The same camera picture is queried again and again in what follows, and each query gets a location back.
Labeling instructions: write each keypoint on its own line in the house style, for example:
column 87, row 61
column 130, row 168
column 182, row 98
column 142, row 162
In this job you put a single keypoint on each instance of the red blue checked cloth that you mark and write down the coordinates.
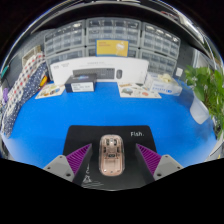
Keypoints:
column 23, row 83

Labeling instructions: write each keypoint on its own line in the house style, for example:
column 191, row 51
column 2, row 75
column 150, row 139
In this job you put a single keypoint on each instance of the black mouse pad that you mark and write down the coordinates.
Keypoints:
column 83, row 136

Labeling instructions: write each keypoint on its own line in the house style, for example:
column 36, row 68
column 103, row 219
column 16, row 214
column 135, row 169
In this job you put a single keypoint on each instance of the clear plastic box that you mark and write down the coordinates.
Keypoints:
column 163, row 86

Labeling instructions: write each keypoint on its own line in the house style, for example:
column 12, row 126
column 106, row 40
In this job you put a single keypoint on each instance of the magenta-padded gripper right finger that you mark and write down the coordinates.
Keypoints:
column 166, row 165

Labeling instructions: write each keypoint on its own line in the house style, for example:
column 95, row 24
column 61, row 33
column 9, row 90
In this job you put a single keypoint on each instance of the long white keyboard box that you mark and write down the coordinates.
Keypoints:
column 133, row 68

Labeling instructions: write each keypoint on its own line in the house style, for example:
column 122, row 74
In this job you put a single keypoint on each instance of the transparent pink computer mouse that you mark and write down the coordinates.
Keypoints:
column 111, row 160

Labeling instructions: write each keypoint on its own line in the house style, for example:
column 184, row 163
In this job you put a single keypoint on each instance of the green potted plant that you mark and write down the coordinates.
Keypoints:
column 208, row 86

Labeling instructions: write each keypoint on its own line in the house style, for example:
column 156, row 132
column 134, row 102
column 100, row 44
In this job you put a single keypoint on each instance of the grey small-parts drawer cabinet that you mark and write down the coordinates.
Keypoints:
column 65, row 40
column 161, row 46
column 113, row 29

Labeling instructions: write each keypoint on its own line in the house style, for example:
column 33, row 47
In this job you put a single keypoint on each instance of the small black labelled box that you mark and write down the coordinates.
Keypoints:
column 80, row 83

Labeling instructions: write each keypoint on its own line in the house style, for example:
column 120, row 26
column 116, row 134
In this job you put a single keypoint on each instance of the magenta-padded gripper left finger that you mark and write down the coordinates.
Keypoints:
column 60, row 166

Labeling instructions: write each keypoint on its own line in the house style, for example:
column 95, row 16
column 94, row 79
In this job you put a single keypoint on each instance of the purple bag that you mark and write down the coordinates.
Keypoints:
column 5, row 95

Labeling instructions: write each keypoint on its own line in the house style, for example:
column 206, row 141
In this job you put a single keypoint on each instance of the dark wall shelf unit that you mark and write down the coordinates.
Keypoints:
column 110, row 11

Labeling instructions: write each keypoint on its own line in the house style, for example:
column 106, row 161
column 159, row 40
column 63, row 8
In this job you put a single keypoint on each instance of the white woven basket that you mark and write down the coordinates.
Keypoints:
column 31, row 54

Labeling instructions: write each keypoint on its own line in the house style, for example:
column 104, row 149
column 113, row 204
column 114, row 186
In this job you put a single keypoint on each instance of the yellow card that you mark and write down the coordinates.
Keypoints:
column 112, row 48

